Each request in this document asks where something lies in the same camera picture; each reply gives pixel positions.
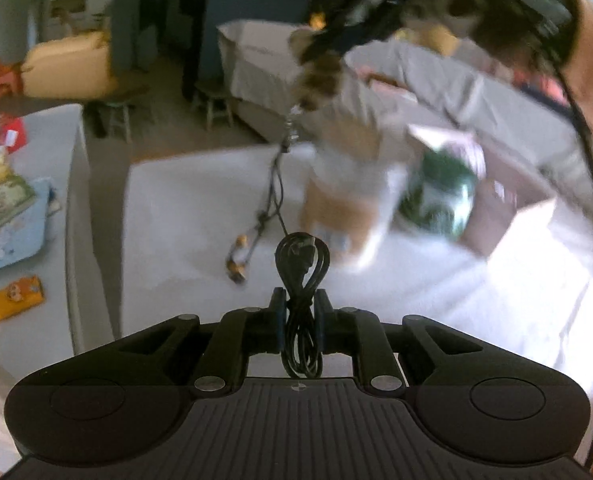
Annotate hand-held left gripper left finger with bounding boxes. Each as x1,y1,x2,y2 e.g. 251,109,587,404
111,287,287,393

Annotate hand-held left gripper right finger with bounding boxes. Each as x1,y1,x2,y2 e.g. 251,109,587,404
314,287,482,393

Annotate yellow plush toy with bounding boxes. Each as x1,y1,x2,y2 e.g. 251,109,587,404
424,27,460,57

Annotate dark blue cabinet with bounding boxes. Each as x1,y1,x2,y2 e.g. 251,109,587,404
201,0,312,86

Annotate white and tan bag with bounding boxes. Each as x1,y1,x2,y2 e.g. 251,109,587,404
299,120,410,271

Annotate small wooden stool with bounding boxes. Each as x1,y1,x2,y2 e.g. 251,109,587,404
104,100,137,143
191,82,237,131

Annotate green and white bag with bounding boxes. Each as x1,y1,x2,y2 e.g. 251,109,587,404
397,147,480,241

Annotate white cardboard box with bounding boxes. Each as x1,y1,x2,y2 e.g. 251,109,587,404
407,125,560,261

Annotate dark hanging jacket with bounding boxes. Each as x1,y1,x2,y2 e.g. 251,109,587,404
111,0,187,76

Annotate orange packet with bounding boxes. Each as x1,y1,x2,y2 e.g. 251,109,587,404
0,275,44,331

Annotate illustrated book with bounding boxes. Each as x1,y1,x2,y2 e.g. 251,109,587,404
0,177,37,243

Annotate orange toy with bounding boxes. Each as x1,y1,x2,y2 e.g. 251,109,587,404
0,57,24,98

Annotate thin black cable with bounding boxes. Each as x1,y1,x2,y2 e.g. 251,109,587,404
551,0,593,471

